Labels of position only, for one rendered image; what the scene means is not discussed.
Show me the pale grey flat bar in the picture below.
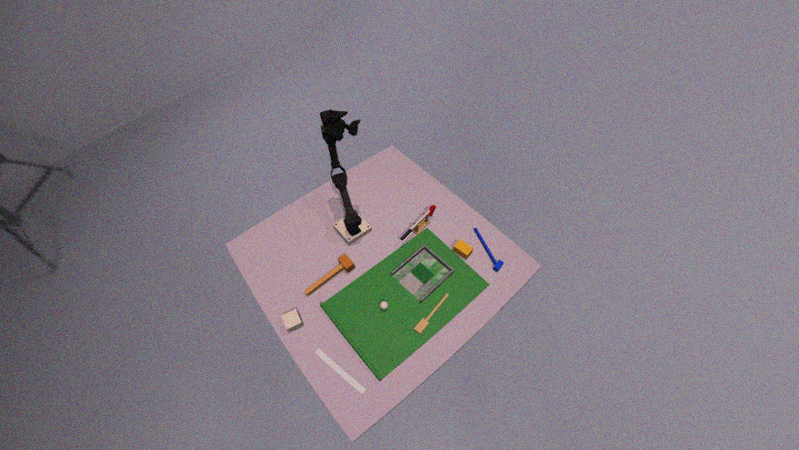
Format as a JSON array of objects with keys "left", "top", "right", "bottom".
[{"left": 315, "top": 348, "right": 367, "bottom": 394}]

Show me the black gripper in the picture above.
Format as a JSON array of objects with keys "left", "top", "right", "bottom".
[{"left": 325, "top": 109, "right": 360, "bottom": 136}]

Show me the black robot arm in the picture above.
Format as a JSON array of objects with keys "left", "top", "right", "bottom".
[{"left": 320, "top": 111, "right": 362, "bottom": 237}]

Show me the green putting mat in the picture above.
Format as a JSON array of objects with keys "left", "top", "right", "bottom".
[{"left": 323, "top": 228, "right": 489, "bottom": 379}]

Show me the blue putter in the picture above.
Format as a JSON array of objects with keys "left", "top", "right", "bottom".
[{"left": 474, "top": 228, "right": 504, "bottom": 272}]

